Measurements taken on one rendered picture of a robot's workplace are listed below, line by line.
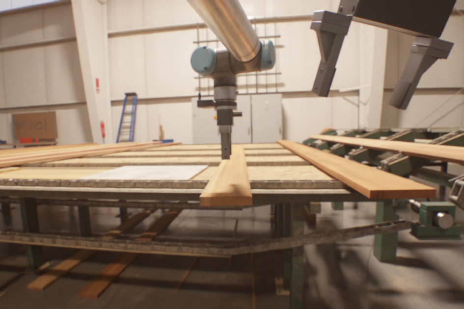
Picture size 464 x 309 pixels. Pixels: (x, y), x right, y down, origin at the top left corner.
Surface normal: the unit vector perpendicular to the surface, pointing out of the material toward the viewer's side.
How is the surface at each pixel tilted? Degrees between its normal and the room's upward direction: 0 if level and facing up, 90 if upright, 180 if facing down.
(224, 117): 90
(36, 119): 90
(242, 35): 134
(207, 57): 90
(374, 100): 99
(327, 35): 113
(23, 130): 90
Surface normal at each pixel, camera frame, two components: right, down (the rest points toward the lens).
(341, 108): -0.12, 0.04
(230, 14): 0.61, 0.72
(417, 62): -0.98, -0.09
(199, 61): -0.40, 0.10
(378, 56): -0.11, 0.25
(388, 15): 0.10, 0.48
